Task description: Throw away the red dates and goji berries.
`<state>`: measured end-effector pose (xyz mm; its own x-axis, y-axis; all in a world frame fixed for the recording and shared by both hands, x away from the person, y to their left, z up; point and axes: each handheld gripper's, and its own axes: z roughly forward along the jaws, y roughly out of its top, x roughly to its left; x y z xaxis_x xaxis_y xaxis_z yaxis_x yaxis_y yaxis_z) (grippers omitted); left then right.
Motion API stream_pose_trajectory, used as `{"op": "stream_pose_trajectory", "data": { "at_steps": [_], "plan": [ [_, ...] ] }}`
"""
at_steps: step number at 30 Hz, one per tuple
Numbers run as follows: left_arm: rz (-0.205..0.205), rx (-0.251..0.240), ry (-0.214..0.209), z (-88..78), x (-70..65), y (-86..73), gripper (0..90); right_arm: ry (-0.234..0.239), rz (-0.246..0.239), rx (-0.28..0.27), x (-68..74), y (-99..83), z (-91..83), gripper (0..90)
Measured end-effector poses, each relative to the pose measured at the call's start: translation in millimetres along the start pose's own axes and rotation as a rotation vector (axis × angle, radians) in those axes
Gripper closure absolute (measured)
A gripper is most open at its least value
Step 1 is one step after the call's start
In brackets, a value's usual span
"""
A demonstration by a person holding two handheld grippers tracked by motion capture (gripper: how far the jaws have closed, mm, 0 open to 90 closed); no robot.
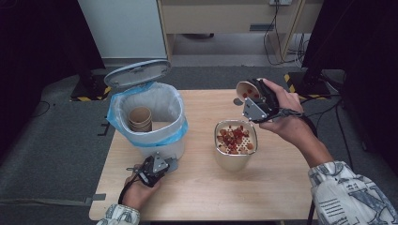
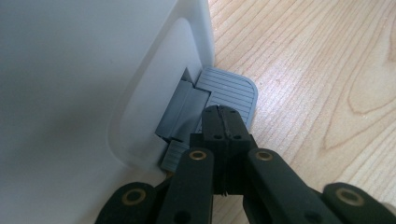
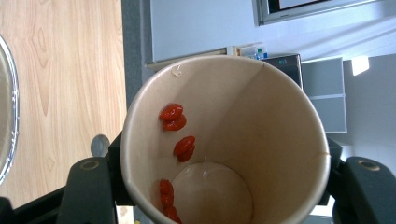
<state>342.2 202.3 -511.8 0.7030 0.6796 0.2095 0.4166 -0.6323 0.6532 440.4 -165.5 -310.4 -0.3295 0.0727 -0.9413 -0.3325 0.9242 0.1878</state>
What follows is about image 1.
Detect nested paper cups stack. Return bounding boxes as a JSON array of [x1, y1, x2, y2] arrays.
[[128, 106, 154, 133]]

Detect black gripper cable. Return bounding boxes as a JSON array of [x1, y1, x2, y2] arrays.
[[117, 175, 139, 205], [274, 107, 318, 225]]

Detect brown paper cup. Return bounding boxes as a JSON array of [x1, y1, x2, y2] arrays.
[[236, 80, 263, 103]]

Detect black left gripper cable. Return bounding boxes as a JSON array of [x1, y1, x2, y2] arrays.
[[117, 175, 139, 205]]

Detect person's right hand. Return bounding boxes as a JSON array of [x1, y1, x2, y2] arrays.
[[259, 78, 314, 143]]

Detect blue trash bag liner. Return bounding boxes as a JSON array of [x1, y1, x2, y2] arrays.
[[106, 82, 190, 148]]

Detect white perforated strainer insert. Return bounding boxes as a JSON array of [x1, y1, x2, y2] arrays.
[[216, 124, 256, 156]]

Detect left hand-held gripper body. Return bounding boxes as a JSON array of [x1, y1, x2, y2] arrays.
[[126, 152, 171, 188]]

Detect white square container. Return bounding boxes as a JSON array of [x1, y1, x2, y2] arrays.
[[214, 119, 259, 173]]

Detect grey tape strip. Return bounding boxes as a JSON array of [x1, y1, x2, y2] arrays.
[[84, 193, 108, 206]]

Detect white cabinet panel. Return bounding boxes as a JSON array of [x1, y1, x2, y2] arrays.
[[77, 0, 167, 59]]

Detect white pedal trash can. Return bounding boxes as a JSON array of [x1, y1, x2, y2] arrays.
[[103, 59, 189, 173]]

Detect person's left hand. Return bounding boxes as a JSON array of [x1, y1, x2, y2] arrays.
[[121, 173, 161, 210]]

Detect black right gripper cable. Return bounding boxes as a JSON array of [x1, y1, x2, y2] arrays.
[[274, 107, 318, 225]]

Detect thin black floor cable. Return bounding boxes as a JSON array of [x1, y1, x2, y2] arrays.
[[30, 100, 56, 119]]

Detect pile of red food pieces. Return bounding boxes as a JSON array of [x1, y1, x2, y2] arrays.
[[217, 125, 254, 155]]

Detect striped black stand base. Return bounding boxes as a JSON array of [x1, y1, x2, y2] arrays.
[[283, 46, 342, 101], [69, 46, 117, 102]]

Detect dark curtain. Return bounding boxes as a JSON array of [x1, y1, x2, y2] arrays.
[[301, 0, 398, 176], [0, 0, 106, 158]]

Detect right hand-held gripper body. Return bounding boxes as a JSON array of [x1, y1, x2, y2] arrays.
[[242, 78, 280, 124]]

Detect bundle of black cables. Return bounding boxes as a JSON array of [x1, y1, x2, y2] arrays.
[[263, 0, 312, 68]]

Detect small red food bits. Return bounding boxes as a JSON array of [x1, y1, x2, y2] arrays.
[[242, 88, 261, 99]]

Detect light wooden desk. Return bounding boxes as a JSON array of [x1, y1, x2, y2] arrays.
[[157, 0, 325, 65]]

